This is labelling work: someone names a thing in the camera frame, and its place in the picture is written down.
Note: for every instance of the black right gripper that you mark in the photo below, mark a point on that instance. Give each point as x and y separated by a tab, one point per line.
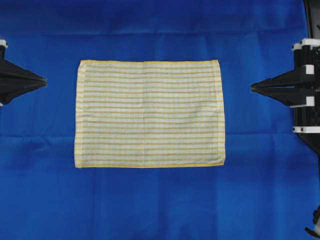
304	96

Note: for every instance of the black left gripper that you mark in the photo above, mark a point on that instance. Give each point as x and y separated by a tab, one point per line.
14	80

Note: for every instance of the yellow striped towel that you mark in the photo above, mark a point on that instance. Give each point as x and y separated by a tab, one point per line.
149	114

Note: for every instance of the blue table cloth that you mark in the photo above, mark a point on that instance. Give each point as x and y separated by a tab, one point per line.
267	188

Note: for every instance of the black white clamp corner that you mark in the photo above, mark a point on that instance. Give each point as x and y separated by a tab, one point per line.
315	232

